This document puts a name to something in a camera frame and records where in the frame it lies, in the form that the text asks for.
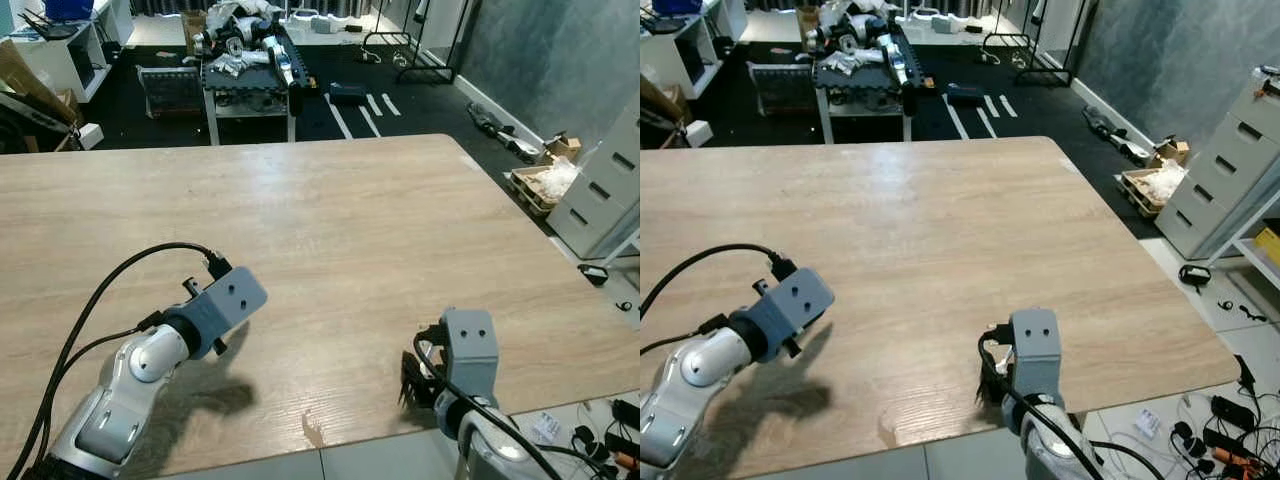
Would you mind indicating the orange and black connector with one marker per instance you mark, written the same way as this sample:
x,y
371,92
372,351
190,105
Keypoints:
x,y
1240,463
625,460

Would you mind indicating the blue box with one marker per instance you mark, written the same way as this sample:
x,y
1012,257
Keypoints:
x,y
680,6
70,8

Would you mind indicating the white low desk unit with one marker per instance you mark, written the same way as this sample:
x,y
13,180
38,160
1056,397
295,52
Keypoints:
x,y
690,50
60,55

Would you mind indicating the black power adapter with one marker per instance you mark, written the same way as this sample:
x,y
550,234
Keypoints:
x,y
627,412
1230,407

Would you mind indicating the grey device on floor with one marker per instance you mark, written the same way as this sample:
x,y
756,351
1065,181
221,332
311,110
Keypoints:
x,y
505,130
1115,132

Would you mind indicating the small white box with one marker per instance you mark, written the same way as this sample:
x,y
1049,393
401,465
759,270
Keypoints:
x,y
91,135
699,133

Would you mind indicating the black flat box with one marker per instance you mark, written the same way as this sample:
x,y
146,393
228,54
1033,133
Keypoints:
x,y
965,95
348,95

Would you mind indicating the wooden tray with plastic wrap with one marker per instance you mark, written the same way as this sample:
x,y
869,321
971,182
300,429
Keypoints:
x,y
545,188
1152,190

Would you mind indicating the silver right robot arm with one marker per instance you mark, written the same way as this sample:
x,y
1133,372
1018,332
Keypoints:
x,y
1055,455
500,455

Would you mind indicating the grey plastic crate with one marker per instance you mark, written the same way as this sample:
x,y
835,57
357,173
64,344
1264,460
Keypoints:
x,y
170,92
782,90

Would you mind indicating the small open cardboard box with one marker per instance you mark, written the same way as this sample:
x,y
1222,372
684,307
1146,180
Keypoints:
x,y
563,148
1170,154

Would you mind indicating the flat cardboard sheet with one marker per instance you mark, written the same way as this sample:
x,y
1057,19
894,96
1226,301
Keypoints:
x,y
25,80
660,100

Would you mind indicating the small black round device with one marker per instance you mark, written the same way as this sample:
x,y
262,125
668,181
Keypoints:
x,y
1196,275
595,275

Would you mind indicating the white drawer cabinet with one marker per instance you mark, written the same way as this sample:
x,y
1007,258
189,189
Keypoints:
x,y
1215,170
600,190

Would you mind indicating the white open shelf unit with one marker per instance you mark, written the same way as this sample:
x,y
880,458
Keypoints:
x,y
1262,265

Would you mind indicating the light wood table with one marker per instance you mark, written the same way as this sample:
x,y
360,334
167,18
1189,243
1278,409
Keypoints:
x,y
350,230
950,230

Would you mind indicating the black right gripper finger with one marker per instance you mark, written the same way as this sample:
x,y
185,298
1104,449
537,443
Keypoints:
x,y
992,385
415,385

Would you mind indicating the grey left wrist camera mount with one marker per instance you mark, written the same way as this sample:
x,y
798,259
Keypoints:
x,y
800,300
232,300

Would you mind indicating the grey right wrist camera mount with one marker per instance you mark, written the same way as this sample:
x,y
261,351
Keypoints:
x,y
470,350
1037,350

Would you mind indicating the white printed paper label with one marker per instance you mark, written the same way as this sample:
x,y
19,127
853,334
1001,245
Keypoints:
x,y
546,427
1146,424

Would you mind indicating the metal trolley cart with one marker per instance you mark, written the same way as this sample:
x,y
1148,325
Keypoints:
x,y
250,100
860,95

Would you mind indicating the yellow box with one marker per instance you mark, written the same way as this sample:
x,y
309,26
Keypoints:
x,y
1268,240

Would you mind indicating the disassembled white robot parts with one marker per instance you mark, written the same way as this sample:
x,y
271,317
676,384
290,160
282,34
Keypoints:
x,y
850,45
240,45

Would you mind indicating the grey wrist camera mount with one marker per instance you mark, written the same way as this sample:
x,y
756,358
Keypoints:
x,y
1037,350
232,300
470,350
800,300

